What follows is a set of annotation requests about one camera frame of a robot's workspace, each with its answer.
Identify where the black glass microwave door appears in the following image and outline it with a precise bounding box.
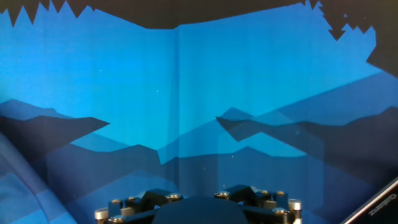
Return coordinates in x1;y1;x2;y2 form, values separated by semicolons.
345;183;398;224

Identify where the blue mountain print cloth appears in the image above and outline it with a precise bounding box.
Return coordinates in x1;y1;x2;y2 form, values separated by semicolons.
0;0;398;224

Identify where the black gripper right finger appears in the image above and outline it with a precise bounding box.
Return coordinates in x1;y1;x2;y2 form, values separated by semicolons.
213;184;303;224

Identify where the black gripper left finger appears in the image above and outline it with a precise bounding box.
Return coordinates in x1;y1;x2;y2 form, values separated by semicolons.
95;188;185;224

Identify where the silver Galanz microwave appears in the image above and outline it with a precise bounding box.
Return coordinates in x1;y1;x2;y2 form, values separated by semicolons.
340;176;398;224

